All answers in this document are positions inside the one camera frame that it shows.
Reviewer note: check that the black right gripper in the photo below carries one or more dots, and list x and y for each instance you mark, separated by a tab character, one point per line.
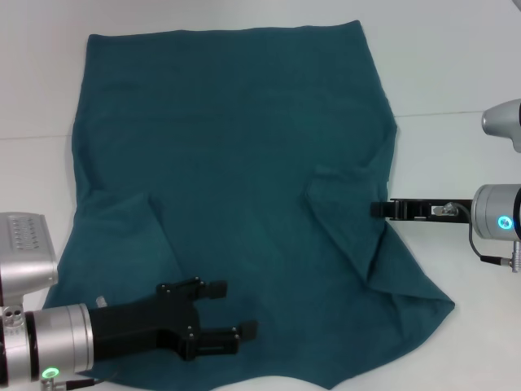
415	209

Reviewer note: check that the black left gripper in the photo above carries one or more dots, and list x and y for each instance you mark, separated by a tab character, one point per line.
138	323

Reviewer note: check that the teal blue shirt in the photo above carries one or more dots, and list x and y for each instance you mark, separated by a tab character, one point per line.
228	142

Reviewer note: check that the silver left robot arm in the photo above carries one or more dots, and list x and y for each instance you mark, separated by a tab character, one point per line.
57	338

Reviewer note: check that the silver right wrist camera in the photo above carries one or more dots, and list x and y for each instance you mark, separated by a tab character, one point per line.
502	118

